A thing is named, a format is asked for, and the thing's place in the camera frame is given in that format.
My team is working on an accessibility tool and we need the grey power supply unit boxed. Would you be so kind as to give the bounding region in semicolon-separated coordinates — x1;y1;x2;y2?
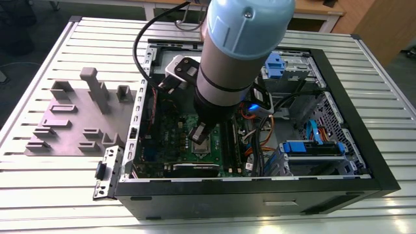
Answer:
151;50;204;109

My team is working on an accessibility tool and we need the red twisted wire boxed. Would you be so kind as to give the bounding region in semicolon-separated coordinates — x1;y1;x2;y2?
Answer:
144;87;159;139

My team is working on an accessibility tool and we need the grey metal slot bracket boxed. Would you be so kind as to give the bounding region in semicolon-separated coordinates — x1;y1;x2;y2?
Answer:
92;145;124;201

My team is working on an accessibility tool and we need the black RAM slot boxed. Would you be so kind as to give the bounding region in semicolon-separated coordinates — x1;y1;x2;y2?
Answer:
228;114;244;171

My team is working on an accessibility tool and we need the white desk frame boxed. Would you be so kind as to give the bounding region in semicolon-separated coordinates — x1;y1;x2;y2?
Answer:
48;0;203;22

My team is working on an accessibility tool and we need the black office chair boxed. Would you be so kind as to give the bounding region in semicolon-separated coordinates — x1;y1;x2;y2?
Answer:
0;0;37;58

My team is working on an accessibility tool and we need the grey parts rack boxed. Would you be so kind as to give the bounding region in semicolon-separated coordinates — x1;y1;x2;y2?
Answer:
24;67;139;157

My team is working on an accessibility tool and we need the wooden desk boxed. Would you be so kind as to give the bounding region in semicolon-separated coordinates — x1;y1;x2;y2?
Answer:
292;0;345;34

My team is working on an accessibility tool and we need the black open PC case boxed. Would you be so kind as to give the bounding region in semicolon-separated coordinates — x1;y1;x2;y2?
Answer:
113;38;401;221

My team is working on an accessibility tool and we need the metal socket cover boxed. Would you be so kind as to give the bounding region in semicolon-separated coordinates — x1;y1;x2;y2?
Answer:
191;136;213;156

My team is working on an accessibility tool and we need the green motherboard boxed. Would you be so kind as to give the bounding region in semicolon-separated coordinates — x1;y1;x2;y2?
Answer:
137;97;248;178

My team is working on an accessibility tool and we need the hard disk in blue carrier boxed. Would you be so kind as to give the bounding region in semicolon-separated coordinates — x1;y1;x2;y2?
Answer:
280;140;347;156

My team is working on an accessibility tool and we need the blue flat data cable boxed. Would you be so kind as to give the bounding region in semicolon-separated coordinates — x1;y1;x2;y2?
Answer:
305;120;323;145

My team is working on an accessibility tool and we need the grey metal disk bay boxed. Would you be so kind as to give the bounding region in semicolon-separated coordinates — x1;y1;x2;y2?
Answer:
269;153;369;177

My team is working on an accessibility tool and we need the small multicolour wire bundle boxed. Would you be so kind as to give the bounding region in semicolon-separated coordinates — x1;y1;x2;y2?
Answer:
161;98;180;113

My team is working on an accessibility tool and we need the black graphics card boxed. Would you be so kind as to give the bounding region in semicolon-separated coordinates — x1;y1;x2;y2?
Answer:
161;162;221;178

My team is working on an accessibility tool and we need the CPU socket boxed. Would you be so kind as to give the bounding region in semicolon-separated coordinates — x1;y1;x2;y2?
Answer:
191;135;213;157

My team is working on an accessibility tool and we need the thick black cable bundle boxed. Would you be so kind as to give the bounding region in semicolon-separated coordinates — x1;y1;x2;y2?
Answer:
249;90;325;177

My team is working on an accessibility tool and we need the brown wooden cabinet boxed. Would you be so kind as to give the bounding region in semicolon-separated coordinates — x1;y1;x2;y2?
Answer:
333;0;416;66

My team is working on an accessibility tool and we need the empty blue disk carrier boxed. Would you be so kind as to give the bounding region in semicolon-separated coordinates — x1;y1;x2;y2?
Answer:
263;52;287;79

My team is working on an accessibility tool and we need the orange wire bundle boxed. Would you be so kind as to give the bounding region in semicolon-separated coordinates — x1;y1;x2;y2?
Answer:
241;113;277;156

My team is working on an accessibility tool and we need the grey metal drive cage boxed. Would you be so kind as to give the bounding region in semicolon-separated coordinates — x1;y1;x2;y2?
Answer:
256;50;327;108

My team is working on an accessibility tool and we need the light blue data cable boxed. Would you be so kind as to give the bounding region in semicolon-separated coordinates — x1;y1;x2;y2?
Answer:
263;153;277;176

